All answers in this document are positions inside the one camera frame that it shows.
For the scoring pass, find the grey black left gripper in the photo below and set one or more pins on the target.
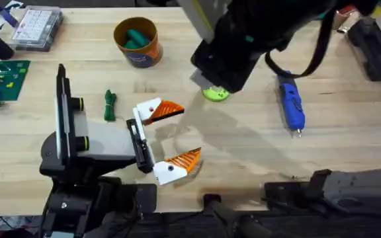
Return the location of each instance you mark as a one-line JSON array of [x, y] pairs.
[[111, 139]]

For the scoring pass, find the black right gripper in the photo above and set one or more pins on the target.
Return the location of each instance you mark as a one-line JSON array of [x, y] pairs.
[[233, 63]]

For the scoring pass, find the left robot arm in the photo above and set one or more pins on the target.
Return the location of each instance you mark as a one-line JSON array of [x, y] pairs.
[[88, 208]]

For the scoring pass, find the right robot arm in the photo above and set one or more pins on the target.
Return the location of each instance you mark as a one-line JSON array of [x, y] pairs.
[[359, 191]]

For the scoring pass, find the green vegetable toy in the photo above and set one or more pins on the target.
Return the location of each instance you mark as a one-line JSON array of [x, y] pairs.
[[110, 105]]

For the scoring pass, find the blue electric screwdriver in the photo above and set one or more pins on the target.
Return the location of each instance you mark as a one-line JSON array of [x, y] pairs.
[[291, 102]]

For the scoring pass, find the green disc with holes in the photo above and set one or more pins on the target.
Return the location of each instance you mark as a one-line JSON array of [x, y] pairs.
[[217, 95]]

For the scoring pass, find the orange tub with toys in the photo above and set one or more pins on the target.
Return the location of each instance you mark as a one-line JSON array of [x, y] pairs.
[[141, 46]]

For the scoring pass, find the black upright left wrist plate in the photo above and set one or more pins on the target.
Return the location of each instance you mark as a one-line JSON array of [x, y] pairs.
[[64, 109]]

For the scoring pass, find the red and silver tool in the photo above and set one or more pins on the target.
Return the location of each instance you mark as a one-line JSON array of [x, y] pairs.
[[344, 18]]

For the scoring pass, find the clear plastic parts box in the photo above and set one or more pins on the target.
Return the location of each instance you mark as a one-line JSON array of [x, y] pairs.
[[36, 28]]

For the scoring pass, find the green board with blocks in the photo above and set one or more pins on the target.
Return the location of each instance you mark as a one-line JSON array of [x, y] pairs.
[[2, 79]]

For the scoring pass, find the black box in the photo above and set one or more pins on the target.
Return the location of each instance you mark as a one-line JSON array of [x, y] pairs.
[[372, 53]]

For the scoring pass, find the black rail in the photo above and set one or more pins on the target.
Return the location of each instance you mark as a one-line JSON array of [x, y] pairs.
[[230, 218]]

